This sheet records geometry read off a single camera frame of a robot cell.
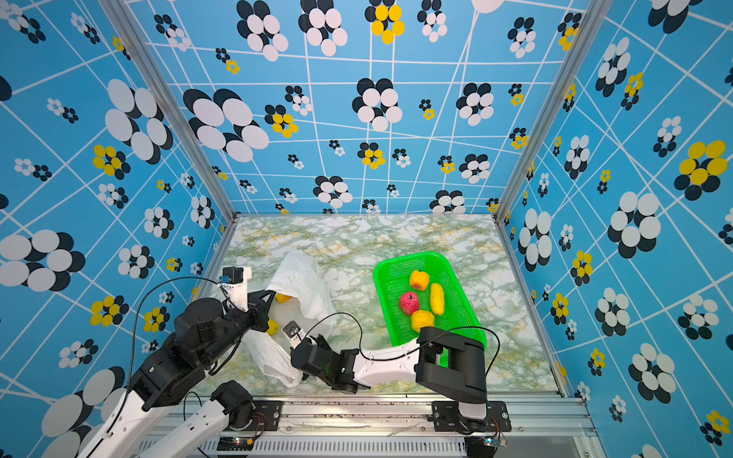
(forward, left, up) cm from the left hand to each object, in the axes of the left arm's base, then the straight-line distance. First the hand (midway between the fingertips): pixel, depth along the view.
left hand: (277, 290), depth 66 cm
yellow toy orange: (+3, -37, -21) cm, 43 cm away
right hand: (-6, -1, -21) cm, 22 cm away
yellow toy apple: (+17, -38, -23) cm, 47 cm away
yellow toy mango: (+10, -43, -23) cm, 50 cm away
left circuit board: (-27, +12, -31) cm, 43 cm away
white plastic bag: (+3, -4, -7) cm, 9 cm away
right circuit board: (-27, -52, -24) cm, 64 cm away
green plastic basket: (+20, -29, -25) cm, 43 cm away
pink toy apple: (+8, -34, -22) cm, 41 cm away
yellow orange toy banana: (-1, -1, -2) cm, 2 cm away
